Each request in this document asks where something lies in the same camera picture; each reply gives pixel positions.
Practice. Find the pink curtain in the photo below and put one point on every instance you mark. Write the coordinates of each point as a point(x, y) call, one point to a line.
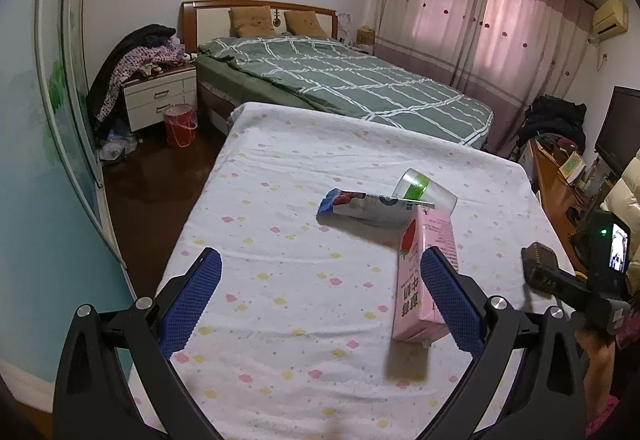
point(430, 10)
point(535, 50)

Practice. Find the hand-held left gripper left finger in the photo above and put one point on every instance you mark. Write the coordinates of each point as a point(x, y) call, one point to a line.
point(195, 300)

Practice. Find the pile of clothes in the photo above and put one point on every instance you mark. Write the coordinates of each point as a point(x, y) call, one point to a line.
point(125, 65)

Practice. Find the dotted white tablecloth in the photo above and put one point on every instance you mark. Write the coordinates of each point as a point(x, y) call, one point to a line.
point(280, 200)

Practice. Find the wooden desk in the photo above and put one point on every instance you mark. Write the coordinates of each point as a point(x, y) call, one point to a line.
point(552, 190)

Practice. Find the cream puffer jacket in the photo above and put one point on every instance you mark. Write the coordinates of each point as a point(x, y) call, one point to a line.
point(625, 190)

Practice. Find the green checked blanket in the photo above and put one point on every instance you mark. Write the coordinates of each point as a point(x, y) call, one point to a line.
point(360, 80)

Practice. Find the red bucket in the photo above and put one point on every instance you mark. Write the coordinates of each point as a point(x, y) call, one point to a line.
point(180, 126)

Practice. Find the dark clothes pile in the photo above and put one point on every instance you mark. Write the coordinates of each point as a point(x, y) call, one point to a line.
point(555, 120)

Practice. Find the plastic bags on floor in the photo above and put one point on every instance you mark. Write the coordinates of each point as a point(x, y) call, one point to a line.
point(117, 146)

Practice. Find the person's right forearm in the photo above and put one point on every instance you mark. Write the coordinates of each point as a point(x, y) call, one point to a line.
point(595, 370)

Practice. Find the beige air conditioner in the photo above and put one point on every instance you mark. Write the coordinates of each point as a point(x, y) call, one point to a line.
point(610, 18)

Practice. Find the brown pillow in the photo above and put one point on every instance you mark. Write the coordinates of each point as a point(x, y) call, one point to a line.
point(304, 23)
point(252, 21)

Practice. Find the book on stand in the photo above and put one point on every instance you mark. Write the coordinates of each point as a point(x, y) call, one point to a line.
point(571, 166)

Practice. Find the clear bottle with green label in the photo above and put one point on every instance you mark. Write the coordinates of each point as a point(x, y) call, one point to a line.
point(425, 187)

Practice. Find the blue and white snack wrapper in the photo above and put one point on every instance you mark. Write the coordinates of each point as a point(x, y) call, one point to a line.
point(370, 210)

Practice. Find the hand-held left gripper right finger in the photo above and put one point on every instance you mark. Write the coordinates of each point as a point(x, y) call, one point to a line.
point(450, 300)

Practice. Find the sliding glass door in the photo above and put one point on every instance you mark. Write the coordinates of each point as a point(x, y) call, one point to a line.
point(70, 95)

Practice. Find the white nightstand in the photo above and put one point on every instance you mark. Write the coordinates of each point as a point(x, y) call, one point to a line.
point(157, 98)

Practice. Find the tissue box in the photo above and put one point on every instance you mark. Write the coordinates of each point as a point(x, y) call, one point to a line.
point(365, 36)

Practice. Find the wooden bed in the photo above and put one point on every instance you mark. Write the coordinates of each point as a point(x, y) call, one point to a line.
point(210, 15)

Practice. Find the pink milk carton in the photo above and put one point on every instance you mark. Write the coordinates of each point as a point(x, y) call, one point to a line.
point(415, 280)

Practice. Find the black television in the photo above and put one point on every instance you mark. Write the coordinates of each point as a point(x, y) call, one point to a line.
point(620, 130)

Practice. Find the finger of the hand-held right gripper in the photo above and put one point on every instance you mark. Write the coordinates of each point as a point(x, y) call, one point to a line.
point(540, 265)

